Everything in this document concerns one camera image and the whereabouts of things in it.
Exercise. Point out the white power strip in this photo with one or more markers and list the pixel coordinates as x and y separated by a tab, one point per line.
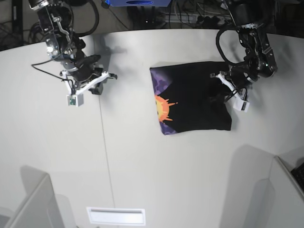
191	19

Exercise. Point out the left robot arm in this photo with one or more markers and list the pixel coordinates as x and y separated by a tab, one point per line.
249	19

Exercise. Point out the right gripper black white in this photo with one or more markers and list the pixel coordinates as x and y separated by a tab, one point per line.
84	75

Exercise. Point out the white bin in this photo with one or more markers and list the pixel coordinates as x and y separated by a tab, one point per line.
41	208
277	201

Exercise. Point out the white bin left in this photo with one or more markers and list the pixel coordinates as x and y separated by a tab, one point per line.
41	208

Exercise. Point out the black T-shirt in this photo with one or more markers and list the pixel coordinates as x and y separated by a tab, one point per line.
190	97

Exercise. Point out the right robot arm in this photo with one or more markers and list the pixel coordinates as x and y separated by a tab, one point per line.
56	20

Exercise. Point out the white bin right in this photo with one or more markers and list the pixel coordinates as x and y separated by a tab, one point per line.
277	201

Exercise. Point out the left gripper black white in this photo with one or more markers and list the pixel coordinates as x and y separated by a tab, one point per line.
238	81

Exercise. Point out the black keyboard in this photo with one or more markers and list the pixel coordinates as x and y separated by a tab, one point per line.
298	174

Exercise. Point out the blue box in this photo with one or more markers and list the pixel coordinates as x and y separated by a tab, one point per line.
136	3

